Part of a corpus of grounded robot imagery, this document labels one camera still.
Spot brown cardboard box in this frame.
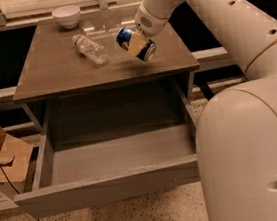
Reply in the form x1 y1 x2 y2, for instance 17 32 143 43
0 127 33 211

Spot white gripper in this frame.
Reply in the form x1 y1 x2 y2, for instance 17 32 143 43
128 3 168 57

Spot white ceramic bowl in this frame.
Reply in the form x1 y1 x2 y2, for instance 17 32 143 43
52 5 80 29

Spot blue pepsi can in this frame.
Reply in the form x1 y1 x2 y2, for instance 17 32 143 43
116 27 156 62

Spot clear plastic water bottle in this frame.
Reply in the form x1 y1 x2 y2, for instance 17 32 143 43
72 34 108 65

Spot grey cabinet with counter top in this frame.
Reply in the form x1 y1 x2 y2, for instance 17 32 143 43
3 0 206 135

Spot open grey top drawer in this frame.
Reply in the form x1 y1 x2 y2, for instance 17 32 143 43
1 74 211 221

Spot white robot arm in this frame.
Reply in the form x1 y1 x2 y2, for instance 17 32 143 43
135 0 277 221

